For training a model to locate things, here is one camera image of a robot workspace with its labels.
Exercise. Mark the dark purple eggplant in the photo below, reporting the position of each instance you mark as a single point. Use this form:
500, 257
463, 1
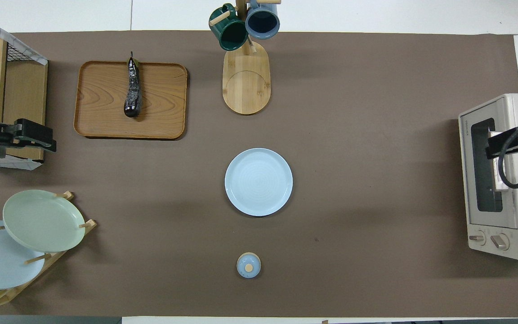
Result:
133, 96

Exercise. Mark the wooden serving tray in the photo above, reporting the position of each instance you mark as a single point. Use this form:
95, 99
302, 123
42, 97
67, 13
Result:
106, 103

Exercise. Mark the pale green plate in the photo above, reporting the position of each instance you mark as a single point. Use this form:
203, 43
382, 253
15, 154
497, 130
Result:
43, 220

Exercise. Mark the wooden plate rack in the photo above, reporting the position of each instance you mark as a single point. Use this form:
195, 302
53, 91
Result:
90, 224

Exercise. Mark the brown table mat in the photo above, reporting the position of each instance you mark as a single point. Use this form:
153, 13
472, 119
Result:
353, 135

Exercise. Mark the wooden mug tree stand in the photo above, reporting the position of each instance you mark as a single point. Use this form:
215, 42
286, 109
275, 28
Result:
246, 85

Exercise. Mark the dark green mug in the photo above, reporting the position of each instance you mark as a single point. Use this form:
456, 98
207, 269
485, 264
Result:
233, 37

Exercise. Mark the blue mug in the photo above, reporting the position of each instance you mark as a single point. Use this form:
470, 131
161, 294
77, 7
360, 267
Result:
262, 22

